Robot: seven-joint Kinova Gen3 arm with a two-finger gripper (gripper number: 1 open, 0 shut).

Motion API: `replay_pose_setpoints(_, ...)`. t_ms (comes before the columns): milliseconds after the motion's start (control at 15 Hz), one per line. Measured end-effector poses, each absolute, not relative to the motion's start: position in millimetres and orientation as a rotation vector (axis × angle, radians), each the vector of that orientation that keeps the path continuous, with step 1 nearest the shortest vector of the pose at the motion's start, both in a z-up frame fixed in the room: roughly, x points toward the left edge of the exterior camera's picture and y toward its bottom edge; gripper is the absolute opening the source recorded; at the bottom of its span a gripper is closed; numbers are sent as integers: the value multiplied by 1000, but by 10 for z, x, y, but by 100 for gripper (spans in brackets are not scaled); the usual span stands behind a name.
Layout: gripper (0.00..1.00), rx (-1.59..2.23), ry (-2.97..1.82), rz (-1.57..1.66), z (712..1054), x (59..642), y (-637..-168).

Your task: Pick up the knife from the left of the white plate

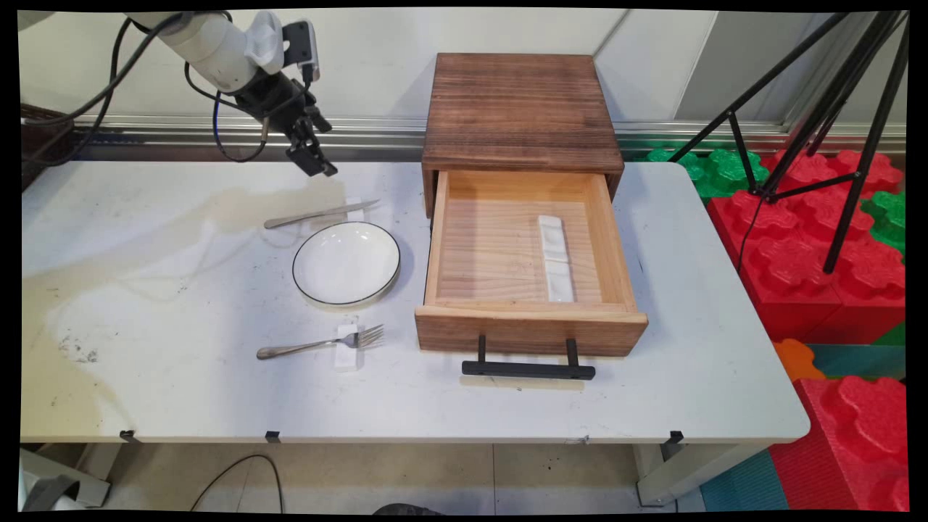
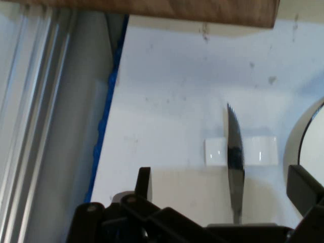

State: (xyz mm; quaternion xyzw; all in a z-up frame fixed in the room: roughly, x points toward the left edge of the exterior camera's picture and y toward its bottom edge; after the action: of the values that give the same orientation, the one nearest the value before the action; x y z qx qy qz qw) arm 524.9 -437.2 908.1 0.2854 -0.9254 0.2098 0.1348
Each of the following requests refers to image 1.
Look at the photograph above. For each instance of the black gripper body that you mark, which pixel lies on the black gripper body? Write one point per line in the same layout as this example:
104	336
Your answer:
272	98

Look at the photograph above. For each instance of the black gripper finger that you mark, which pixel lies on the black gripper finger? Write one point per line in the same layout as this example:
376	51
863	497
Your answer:
320	120
312	158

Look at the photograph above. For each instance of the silver serrated table knife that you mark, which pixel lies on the silver serrated table knife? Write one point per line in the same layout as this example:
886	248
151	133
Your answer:
312	215

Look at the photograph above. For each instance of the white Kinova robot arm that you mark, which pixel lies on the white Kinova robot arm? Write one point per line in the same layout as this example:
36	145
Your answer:
210	43

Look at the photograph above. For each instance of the small white cutlery rest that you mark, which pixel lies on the small white cutlery rest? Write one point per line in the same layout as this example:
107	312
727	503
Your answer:
349	362
354	217

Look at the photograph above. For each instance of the white plate with black rim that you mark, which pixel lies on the white plate with black rim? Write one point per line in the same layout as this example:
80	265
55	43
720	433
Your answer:
346	262

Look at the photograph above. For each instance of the silver fork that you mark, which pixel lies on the silver fork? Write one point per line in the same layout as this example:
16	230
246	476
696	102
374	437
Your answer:
304	348

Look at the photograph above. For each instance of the dark brown wooden cabinet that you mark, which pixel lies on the dark brown wooden cabinet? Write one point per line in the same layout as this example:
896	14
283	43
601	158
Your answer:
518	109

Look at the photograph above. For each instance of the white ceramic cutlery rest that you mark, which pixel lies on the white ceramic cutlery rest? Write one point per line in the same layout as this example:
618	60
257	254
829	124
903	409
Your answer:
560	283
552	239

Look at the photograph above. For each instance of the light wooden drawer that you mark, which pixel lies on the light wooden drawer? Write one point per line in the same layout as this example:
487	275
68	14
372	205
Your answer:
529	333

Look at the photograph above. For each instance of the green foam block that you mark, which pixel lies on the green foam block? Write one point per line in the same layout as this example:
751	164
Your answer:
728	174
888	217
678	161

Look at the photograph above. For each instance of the white table leg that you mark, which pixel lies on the white table leg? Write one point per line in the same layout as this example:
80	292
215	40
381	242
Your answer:
681	475
80	471

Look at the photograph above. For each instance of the black tripod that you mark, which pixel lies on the black tripod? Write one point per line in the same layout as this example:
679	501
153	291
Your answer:
767	193

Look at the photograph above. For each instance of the large red foam block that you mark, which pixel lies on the large red foam block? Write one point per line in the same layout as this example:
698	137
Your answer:
797	290

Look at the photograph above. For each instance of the orange foam piece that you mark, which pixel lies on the orange foam piece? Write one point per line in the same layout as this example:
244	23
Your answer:
796	359

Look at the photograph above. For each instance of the black silver wrist camera box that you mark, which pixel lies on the black silver wrist camera box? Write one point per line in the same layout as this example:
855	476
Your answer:
301	51

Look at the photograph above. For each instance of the silver aluminium wall rail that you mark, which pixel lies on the silver aluminium wall rail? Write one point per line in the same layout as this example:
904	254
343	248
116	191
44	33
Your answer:
652	134

